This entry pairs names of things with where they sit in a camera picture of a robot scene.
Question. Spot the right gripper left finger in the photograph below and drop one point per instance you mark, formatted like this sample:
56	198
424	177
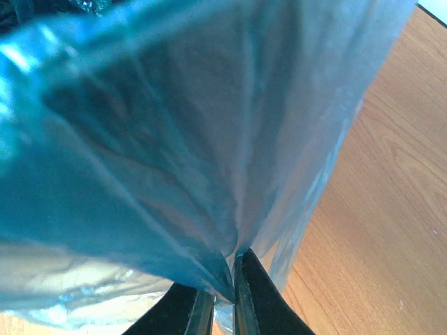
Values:
181	311

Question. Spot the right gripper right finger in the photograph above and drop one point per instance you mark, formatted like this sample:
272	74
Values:
259	307

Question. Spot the blue plastic trash bag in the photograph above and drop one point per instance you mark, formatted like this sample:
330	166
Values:
146	143

